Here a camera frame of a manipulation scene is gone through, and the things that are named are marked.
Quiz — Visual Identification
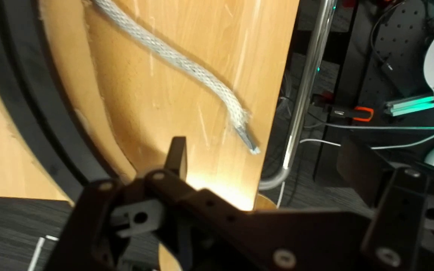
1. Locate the white braided rope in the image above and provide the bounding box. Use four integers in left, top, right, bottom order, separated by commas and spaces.
88, 0, 261, 155

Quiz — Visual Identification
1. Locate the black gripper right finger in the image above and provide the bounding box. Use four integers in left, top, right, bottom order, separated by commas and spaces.
335, 137, 393, 206

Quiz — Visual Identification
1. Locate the white cable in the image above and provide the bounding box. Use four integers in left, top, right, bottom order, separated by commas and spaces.
298, 122, 434, 152

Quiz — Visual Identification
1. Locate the orange clamp handle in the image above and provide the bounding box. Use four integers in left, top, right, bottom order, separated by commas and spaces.
353, 105, 373, 123

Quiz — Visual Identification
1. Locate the curved black board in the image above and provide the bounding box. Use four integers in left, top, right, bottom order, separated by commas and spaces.
0, 0, 115, 200

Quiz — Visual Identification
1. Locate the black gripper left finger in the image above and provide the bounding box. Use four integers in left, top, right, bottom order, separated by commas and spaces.
164, 137, 186, 179

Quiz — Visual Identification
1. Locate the chrome cart handle bar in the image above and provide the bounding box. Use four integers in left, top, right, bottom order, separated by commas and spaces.
258, 0, 337, 191

